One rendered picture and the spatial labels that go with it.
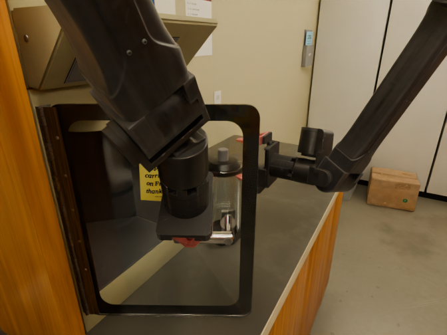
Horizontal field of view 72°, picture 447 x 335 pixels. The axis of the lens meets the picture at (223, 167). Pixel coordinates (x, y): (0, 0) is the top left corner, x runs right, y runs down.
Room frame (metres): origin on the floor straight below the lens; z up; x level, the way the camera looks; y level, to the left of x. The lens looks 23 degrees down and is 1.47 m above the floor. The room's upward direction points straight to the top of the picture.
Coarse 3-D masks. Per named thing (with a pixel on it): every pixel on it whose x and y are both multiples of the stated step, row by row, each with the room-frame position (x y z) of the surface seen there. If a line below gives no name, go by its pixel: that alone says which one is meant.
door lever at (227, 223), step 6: (228, 216) 0.42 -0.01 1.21; (222, 222) 0.42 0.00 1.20; (228, 222) 0.42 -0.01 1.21; (234, 222) 0.42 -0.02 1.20; (228, 228) 0.40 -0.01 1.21; (216, 234) 0.38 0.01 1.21; (222, 234) 0.38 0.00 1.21; (228, 234) 0.38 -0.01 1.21; (174, 240) 0.38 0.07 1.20; (210, 240) 0.38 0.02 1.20; (216, 240) 0.38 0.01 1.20; (222, 240) 0.38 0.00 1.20; (228, 240) 0.37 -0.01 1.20
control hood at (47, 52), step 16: (16, 16) 0.43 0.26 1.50; (32, 16) 0.41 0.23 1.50; (48, 16) 0.39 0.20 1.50; (160, 16) 0.51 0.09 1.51; (176, 16) 0.54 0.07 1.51; (32, 32) 0.41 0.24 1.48; (48, 32) 0.40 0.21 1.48; (176, 32) 0.56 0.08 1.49; (192, 32) 0.60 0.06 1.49; (208, 32) 0.64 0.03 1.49; (32, 48) 0.42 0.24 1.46; (48, 48) 0.40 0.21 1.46; (64, 48) 0.40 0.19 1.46; (192, 48) 0.65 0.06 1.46; (32, 64) 0.42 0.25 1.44; (48, 64) 0.41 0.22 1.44; (64, 64) 0.42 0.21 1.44; (32, 80) 0.43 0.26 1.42; (48, 80) 0.42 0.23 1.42; (64, 80) 0.44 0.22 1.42
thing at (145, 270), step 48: (96, 144) 0.43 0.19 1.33; (240, 144) 0.43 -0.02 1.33; (96, 192) 0.43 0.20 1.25; (240, 192) 0.43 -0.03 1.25; (96, 240) 0.43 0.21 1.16; (144, 240) 0.43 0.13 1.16; (240, 240) 0.43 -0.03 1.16; (96, 288) 0.43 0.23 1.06; (144, 288) 0.43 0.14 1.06; (192, 288) 0.43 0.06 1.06; (240, 288) 0.43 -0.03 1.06
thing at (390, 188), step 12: (372, 168) 2.84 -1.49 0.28; (384, 168) 2.83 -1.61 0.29; (372, 180) 2.62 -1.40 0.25; (384, 180) 2.58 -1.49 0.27; (396, 180) 2.56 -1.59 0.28; (408, 180) 2.57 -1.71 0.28; (372, 192) 2.61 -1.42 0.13; (384, 192) 2.56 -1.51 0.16; (396, 192) 2.52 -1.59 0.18; (408, 192) 2.49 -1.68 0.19; (372, 204) 2.60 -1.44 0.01; (384, 204) 2.56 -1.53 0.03; (396, 204) 2.52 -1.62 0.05; (408, 204) 2.48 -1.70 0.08
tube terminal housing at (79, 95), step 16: (16, 0) 0.44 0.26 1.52; (32, 0) 0.46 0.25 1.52; (16, 32) 0.43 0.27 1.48; (32, 96) 0.43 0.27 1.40; (48, 96) 0.45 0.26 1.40; (64, 96) 0.48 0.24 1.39; (80, 96) 0.50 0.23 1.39; (32, 112) 0.44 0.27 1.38; (48, 176) 0.43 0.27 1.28; (64, 240) 0.43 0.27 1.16; (80, 304) 0.43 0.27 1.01; (96, 320) 0.45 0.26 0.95
